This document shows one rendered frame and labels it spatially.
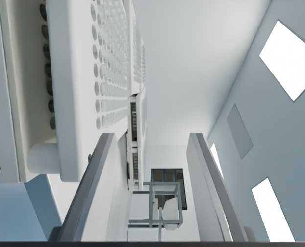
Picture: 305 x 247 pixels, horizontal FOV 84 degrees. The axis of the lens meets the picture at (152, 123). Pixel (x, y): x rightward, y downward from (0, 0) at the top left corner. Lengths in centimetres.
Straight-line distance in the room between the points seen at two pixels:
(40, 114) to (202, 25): 351
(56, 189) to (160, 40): 346
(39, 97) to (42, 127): 3
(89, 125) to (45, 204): 16
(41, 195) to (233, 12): 364
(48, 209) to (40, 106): 16
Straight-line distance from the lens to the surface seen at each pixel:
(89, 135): 16
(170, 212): 345
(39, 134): 18
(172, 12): 345
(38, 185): 27
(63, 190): 29
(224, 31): 377
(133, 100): 74
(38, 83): 19
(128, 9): 51
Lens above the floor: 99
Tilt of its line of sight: level
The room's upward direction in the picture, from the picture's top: 90 degrees clockwise
